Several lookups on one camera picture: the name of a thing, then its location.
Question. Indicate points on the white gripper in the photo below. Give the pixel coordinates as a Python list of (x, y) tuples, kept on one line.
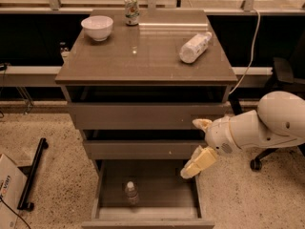
[(219, 137)]

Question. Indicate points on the clear water bottle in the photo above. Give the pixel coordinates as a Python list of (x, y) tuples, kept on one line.
[(131, 193)]

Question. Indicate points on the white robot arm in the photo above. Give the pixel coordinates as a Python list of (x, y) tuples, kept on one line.
[(249, 131)]

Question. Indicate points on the grey open bottom drawer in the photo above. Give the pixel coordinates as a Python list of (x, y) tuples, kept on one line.
[(166, 200)]

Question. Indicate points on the grey drawer cabinet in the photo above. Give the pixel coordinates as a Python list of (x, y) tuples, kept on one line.
[(141, 64)]

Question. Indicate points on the white bottle lying down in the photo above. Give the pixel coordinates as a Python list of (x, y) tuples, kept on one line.
[(191, 50)]

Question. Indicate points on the grey middle drawer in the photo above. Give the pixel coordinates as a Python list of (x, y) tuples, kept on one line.
[(148, 149)]

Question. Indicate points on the grey top drawer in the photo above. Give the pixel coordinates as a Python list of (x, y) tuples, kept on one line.
[(140, 116)]

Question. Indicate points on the small bottle behind cabinet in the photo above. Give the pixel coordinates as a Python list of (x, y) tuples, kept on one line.
[(64, 51)]

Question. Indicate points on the black office chair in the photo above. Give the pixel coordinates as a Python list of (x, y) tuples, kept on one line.
[(282, 106)]

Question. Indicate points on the white ceramic bowl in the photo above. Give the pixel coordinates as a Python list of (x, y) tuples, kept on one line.
[(97, 27)]

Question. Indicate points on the green white drink can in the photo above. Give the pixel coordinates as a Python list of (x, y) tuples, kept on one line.
[(131, 12)]

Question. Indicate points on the black wheeled stand base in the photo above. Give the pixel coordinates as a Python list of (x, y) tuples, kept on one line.
[(29, 172)]

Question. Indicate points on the cardboard box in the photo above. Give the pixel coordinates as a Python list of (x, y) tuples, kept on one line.
[(12, 182)]

